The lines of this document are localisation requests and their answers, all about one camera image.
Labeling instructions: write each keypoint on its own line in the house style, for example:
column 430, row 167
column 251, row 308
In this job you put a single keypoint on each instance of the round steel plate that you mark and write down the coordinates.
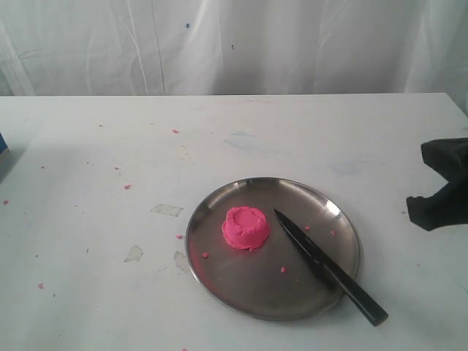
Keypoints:
column 251, row 282

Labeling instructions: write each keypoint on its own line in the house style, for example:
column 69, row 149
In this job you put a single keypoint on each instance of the blue box at edge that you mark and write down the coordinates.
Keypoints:
column 4, row 149

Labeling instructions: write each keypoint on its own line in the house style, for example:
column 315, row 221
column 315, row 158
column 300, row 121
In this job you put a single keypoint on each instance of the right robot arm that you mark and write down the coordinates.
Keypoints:
column 448, row 206

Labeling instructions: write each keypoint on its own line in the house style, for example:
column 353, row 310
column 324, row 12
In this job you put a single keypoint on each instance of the white backdrop curtain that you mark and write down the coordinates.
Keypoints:
column 233, row 47

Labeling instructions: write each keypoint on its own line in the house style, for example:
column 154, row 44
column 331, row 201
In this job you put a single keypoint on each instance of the pink dough lump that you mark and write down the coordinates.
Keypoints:
column 245, row 228

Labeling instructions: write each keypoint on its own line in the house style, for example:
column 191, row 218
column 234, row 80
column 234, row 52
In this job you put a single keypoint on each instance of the black knife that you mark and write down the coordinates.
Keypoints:
column 320, row 261

